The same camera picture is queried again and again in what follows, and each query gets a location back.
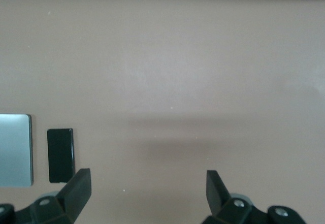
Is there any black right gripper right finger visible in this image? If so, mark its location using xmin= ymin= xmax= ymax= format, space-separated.
xmin=202 ymin=170 xmax=305 ymax=224

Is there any black smartphone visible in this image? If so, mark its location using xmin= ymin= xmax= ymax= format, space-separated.
xmin=47 ymin=128 xmax=76 ymax=184

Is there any silver laptop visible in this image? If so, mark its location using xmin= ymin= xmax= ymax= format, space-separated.
xmin=0 ymin=114 xmax=35 ymax=188

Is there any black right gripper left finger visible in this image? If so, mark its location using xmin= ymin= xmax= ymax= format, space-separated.
xmin=0 ymin=168 xmax=92 ymax=224

